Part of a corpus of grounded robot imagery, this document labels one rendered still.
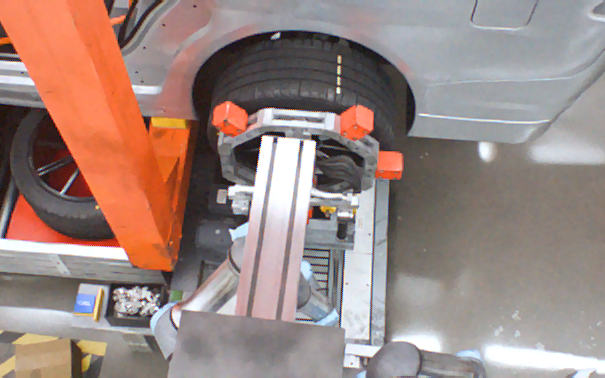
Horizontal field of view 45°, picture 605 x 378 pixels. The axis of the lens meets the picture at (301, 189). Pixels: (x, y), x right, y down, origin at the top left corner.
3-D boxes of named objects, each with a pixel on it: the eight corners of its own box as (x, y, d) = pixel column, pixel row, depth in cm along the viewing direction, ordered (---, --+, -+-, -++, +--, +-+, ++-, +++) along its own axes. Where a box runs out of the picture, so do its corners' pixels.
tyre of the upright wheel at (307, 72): (208, 123, 294) (367, 150, 303) (200, 175, 284) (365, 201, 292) (224, 18, 236) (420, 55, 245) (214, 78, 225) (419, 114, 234)
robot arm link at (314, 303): (310, 288, 182) (348, 316, 227) (288, 253, 186) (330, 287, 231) (271, 314, 183) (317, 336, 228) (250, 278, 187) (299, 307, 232)
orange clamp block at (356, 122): (355, 122, 240) (373, 111, 233) (354, 143, 237) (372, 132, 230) (339, 114, 237) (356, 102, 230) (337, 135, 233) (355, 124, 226)
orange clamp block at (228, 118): (249, 112, 240) (228, 99, 234) (246, 132, 236) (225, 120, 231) (235, 119, 244) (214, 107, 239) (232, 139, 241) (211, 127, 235)
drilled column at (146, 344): (158, 330, 315) (141, 299, 277) (154, 353, 310) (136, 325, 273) (135, 328, 315) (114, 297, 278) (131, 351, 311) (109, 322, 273)
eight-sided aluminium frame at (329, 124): (369, 192, 281) (385, 115, 233) (368, 208, 278) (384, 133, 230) (228, 182, 283) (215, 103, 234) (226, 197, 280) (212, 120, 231)
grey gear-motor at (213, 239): (253, 193, 337) (249, 155, 305) (243, 279, 318) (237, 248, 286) (214, 190, 337) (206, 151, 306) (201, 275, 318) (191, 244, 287)
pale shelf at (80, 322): (193, 294, 279) (192, 292, 276) (186, 338, 271) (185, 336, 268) (81, 285, 280) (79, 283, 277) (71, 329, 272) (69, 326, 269)
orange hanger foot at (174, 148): (201, 117, 303) (191, 67, 272) (182, 233, 279) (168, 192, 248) (161, 114, 303) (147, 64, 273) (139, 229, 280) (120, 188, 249)
